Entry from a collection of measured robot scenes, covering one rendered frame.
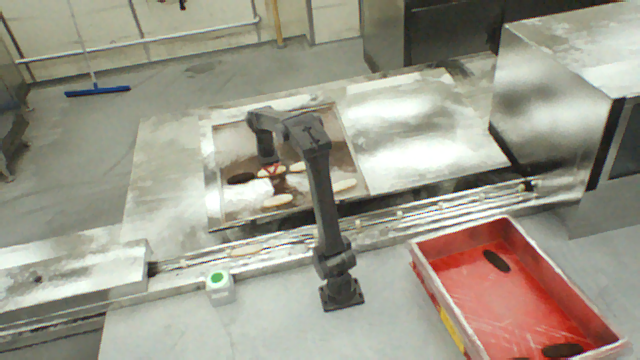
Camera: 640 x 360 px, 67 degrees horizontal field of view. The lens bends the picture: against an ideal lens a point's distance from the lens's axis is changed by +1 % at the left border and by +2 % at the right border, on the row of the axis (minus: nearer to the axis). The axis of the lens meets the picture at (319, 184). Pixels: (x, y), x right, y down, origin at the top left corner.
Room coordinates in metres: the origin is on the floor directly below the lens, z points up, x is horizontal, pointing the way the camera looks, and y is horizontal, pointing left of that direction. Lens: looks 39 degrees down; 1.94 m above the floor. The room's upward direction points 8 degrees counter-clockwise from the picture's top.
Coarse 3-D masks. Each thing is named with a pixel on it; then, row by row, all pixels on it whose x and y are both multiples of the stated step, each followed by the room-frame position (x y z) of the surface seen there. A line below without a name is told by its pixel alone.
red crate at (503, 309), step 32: (448, 256) 0.96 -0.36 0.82; (480, 256) 0.95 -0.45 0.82; (512, 256) 0.93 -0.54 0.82; (448, 288) 0.85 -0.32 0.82; (480, 288) 0.83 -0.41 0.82; (512, 288) 0.82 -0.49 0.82; (544, 288) 0.81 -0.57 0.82; (480, 320) 0.73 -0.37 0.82; (512, 320) 0.72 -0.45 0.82; (544, 320) 0.71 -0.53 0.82; (512, 352) 0.63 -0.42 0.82
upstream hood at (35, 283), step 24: (144, 240) 1.11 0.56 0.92; (24, 264) 1.07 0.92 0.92; (48, 264) 1.06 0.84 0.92; (72, 264) 1.05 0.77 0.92; (96, 264) 1.03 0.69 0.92; (120, 264) 1.02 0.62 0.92; (144, 264) 1.02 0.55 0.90; (0, 288) 0.99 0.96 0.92; (24, 288) 0.98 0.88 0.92; (48, 288) 0.96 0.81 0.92; (72, 288) 0.95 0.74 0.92; (96, 288) 0.94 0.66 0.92; (120, 288) 0.94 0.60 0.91; (144, 288) 0.95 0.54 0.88; (0, 312) 0.90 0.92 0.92; (24, 312) 0.91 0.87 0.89; (48, 312) 0.91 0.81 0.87
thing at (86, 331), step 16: (48, 240) 1.29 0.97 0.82; (64, 240) 1.28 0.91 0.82; (80, 240) 1.27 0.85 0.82; (96, 240) 1.26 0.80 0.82; (112, 240) 1.24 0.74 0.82; (0, 256) 1.24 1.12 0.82; (16, 256) 1.23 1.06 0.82; (32, 256) 1.22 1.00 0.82; (48, 256) 1.21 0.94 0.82; (80, 320) 0.92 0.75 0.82; (96, 320) 0.92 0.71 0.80; (0, 336) 0.90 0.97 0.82; (16, 336) 0.89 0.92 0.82; (32, 336) 0.90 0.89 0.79; (48, 336) 0.91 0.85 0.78; (64, 336) 0.91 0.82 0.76; (80, 336) 0.92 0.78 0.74; (96, 336) 0.92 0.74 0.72; (0, 352) 0.89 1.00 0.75; (16, 352) 0.89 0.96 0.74; (32, 352) 0.90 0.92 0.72; (48, 352) 0.90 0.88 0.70; (64, 352) 0.91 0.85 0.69; (80, 352) 0.91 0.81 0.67; (96, 352) 0.92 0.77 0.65
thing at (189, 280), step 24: (432, 216) 1.10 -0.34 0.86; (456, 216) 1.09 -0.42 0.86; (480, 216) 1.08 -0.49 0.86; (360, 240) 1.04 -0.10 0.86; (384, 240) 1.03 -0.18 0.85; (216, 264) 1.02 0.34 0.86; (240, 264) 1.01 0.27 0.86; (264, 264) 0.99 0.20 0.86; (288, 264) 1.00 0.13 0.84; (168, 288) 0.95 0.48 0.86; (192, 288) 0.96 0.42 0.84; (72, 312) 0.92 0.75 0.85; (96, 312) 0.93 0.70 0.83
